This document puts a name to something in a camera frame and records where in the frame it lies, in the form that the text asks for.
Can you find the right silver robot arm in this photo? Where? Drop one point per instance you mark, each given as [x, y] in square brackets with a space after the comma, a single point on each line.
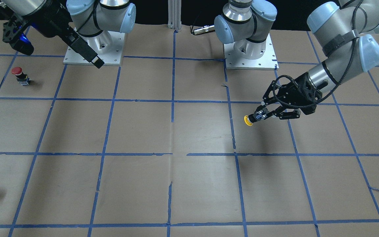
[84, 25]

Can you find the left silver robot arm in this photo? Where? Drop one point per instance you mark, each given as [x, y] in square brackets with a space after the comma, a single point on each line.
[341, 30]

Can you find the yellow push button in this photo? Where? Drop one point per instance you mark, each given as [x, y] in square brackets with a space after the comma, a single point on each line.
[253, 118]

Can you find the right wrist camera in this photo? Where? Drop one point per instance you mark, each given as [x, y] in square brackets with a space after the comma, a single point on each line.
[13, 34]

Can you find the aluminium frame post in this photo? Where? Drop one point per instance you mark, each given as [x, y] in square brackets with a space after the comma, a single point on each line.
[174, 14]

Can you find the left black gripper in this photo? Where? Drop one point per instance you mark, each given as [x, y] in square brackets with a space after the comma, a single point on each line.
[297, 93]

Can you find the red push button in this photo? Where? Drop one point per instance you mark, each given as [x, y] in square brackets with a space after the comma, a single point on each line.
[21, 77]

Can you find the brown paper table cover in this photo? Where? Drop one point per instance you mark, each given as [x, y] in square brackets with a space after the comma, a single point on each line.
[157, 147]

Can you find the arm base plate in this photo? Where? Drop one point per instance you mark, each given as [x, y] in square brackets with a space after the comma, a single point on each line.
[108, 45]
[244, 54]

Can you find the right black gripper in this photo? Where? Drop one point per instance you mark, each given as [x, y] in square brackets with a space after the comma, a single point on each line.
[52, 23]

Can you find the silver connector plug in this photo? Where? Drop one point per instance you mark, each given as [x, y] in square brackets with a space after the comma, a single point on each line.
[203, 30]

